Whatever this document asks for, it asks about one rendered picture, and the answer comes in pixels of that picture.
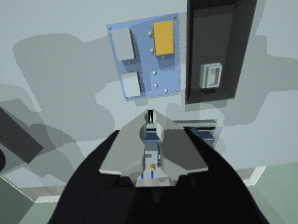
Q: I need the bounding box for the yellow block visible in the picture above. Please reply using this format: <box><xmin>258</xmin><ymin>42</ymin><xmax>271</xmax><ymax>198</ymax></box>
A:
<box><xmin>153</xmin><ymin>21</ymin><xmax>173</xmax><ymax>56</ymax></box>

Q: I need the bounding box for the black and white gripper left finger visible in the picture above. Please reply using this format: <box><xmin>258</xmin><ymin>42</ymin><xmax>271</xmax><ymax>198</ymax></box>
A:
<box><xmin>47</xmin><ymin>109</ymin><xmax>150</xmax><ymax>224</ymax></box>

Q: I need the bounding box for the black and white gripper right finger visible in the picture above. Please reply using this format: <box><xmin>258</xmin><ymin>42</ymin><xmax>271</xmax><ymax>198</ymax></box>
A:
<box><xmin>150</xmin><ymin>109</ymin><xmax>270</xmax><ymax>224</ymax></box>

